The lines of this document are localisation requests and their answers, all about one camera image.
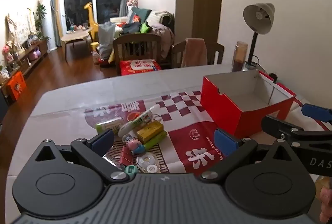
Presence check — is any white plastic bag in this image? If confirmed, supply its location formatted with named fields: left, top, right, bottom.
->
left=98, top=22, right=116, bottom=58

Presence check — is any gold rectangular box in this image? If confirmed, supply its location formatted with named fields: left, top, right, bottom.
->
left=136, top=121, right=164, bottom=144

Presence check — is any red cardboard box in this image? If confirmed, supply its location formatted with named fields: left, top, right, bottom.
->
left=201, top=69, right=296, bottom=138

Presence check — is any green house plant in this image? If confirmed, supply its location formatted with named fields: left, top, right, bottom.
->
left=35, top=4, right=50, bottom=41

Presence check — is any person's right hand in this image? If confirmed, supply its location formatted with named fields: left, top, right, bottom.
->
left=320, top=183, right=332, bottom=218

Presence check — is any dark green cushion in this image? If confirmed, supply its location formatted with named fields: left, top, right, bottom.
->
left=131, top=7, right=152, bottom=25

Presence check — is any white tube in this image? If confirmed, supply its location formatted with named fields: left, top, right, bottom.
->
left=118, top=105, right=161, bottom=138

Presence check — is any wooden chair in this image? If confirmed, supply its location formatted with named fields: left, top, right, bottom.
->
left=113, top=33, right=163, bottom=76
left=171, top=41, right=225, bottom=69

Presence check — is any clear correction tape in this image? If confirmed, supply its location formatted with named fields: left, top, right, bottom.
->
left=136, top=153, right=159, bottom=172

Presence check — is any wooden coffee table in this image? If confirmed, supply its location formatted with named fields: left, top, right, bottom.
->
left=60, top=28, right=93, bottom=60

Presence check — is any red printed package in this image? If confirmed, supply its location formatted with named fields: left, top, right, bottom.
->
left=119, top=58, right=162, bottom=76

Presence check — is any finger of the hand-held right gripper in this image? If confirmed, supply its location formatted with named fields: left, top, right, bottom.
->
left=301, top=103, right=332, bottom=125
left=261, top=115, right=332, bottom=147

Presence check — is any orange box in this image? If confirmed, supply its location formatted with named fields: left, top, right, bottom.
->
left=6, top=71, right=28, bottom=101

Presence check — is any purple toy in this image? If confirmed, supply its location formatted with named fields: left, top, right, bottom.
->
left=28, top=49, right=42, bottom=61

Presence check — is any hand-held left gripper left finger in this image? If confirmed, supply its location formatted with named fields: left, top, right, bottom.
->
left=33, top=129, right=130, bottom=183

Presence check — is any glass balcony door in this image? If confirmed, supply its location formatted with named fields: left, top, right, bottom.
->
left=62, top=0, right=122, bottom=33

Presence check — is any yellow giraffe toy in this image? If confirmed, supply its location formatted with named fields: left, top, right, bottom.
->
left=83, top=2, right=100, bottom=52

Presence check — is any glass bottle with brown contents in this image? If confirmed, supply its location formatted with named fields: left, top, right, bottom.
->
left=232, top=41, right=248, bottom=73

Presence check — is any pink towel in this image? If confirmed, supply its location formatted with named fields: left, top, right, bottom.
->
left=181, top=38, right=208, bottom=68

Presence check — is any wooden media cabinet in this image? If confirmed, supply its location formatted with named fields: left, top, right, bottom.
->
left=0, top=40, right=49, bottom=86

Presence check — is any teal plastic sharpener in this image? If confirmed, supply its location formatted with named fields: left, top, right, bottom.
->
left=124, top=165, right=138, bottom=180

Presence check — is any red binder clip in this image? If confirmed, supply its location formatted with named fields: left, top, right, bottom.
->
left=118, top=147, right=134, bottom=165

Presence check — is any red white checked cloth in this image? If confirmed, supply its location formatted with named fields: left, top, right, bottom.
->
left=84, top=91, right=332, bottom=178

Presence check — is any green-lid small bottle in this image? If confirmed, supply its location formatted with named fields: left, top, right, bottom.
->
left=96, top=118, right=124, bottom=134

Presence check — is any green marker pen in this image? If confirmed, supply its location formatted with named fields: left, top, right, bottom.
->
left=141, top=131, right=168, bottom=152

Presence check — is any pink pig toy figure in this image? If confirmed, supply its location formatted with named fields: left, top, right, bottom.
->
left=126, top=140, right=147, bottom=156

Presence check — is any grey desk lamp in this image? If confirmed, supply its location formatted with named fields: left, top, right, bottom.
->
left=241, top=3, right=275, bottom=73

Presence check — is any sofa with clothes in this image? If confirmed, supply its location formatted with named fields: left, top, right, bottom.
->
left=110, top=7, right=176, bottom=61

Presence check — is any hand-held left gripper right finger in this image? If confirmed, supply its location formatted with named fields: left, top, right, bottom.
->
left=198, top=128, right=310, bottom=184

